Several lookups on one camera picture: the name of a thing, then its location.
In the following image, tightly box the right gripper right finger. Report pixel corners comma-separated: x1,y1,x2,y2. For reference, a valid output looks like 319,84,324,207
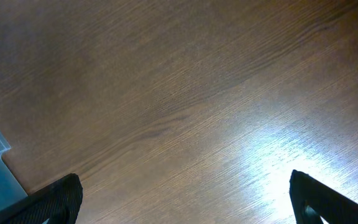
289,170,358,224

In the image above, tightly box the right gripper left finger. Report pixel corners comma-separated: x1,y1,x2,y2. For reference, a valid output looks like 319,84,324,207
0,174,83,224

